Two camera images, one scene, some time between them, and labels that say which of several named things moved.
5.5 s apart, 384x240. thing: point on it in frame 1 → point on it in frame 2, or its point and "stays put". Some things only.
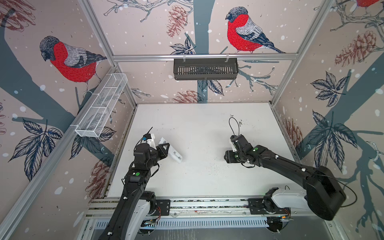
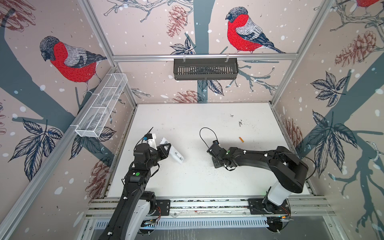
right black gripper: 228,156 → 215,163
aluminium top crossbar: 157,57 stays put
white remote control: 171,152 stays put
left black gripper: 163,152 stays put
